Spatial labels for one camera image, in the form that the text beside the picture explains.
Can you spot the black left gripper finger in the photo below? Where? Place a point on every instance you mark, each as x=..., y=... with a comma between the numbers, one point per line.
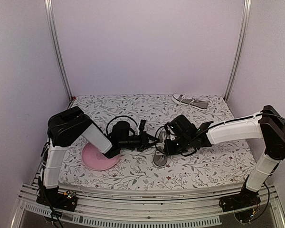
x=149, y=146
x=152, y=140

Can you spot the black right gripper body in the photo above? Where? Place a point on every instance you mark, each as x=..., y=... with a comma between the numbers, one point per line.
x=182, y=141

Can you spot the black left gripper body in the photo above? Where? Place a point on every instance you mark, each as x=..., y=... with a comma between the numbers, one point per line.
x=128, y=144

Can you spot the grey sneaker with red sole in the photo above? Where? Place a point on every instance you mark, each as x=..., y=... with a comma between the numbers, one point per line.
x=160, y=158

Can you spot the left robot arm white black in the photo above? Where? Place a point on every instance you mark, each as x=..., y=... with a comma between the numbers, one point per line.
x=63, y=130

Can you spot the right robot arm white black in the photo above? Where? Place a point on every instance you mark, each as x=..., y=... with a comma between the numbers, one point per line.
x=267, y=125

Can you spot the floral patterned table mat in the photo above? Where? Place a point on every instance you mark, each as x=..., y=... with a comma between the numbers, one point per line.
x=223, y=164

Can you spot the pink plastic plate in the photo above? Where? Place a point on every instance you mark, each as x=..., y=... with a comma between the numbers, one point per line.
x=95, y=160

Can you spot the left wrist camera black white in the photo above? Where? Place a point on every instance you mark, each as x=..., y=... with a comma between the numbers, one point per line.
x=141, y=130

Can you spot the aluminium front rail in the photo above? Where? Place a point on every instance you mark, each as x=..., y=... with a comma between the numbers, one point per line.
x=193, y=208

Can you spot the right aluminium frame post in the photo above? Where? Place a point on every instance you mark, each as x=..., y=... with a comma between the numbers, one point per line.
x=239, y=49

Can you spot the aluminium frame post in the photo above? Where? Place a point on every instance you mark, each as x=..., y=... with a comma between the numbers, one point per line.
x=56, y=46
x=239, y=49

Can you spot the left aluminium frame post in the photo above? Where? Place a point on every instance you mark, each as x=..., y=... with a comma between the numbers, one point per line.
x=56, y=46

